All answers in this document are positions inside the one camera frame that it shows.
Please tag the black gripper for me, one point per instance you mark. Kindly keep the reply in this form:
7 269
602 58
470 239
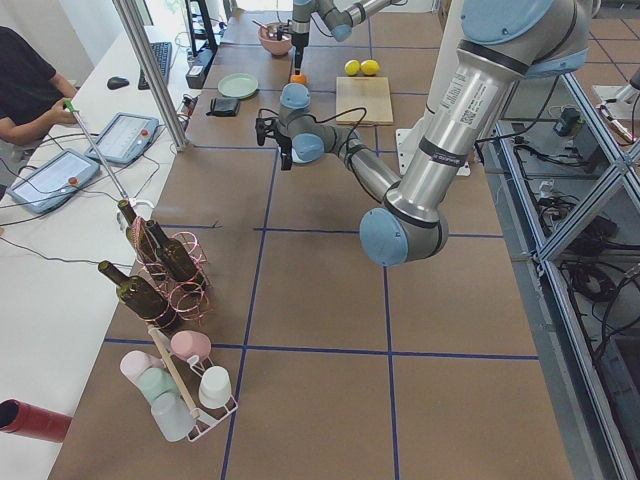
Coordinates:
284 143
299 40

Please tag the orange fruit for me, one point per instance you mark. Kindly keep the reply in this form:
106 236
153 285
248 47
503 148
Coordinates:
298 79

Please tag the light blue plate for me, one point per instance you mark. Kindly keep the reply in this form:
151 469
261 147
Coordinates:
305 158

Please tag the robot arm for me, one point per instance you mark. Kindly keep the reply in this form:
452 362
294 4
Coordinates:
487 46
339 23

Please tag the light green plate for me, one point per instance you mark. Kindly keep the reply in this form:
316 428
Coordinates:
238 86

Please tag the pink bowl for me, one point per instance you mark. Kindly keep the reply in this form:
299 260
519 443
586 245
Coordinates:
274 47

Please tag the metal scoop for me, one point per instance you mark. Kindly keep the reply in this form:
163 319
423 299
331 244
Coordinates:
275 30

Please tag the upper yellow lemon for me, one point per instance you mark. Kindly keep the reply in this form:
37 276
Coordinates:
352 67

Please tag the yellow lemon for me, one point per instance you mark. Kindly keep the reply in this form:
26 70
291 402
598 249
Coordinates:
369 67
352 67

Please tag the lower yellow lemon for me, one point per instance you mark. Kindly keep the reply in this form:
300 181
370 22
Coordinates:
369 67

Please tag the wooden cutting board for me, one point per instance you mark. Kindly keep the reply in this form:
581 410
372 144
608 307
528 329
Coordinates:
370 93

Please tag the far teach pendant tablet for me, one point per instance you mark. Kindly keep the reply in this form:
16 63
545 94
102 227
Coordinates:
126 137

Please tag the teach pendant tablet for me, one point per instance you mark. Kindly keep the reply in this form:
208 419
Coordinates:
52 184
126 137

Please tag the black computer mouse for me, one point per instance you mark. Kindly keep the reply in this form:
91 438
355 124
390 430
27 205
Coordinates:
116 82

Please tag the dark green wine bottle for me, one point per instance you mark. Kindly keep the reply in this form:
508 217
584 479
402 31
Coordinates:
143 299

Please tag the near teach pendant tablet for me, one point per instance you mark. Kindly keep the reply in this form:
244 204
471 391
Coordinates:
52 184

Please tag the person in black shirt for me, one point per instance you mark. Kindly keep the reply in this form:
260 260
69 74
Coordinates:
33 92

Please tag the white cup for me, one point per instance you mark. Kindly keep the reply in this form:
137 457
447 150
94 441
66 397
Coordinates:
215 388

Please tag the light pink cup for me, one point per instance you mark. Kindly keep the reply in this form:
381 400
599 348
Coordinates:
134 363

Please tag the mint green cup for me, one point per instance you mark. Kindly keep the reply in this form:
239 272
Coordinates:
154 382

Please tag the pale grey cup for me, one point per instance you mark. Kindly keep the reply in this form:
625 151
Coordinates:
172 416

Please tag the red cylinder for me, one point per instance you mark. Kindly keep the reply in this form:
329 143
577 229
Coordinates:
23 419

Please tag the copper wire bottle rack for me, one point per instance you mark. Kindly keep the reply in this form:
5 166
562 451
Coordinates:
188 294

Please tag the aluminium frame post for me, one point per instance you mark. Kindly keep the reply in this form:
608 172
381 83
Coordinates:
135 30

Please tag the metal rod green handle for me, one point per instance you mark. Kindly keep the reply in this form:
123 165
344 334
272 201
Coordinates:
67 105

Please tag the wooden rack handle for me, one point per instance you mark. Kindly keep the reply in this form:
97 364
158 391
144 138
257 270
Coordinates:
155 334

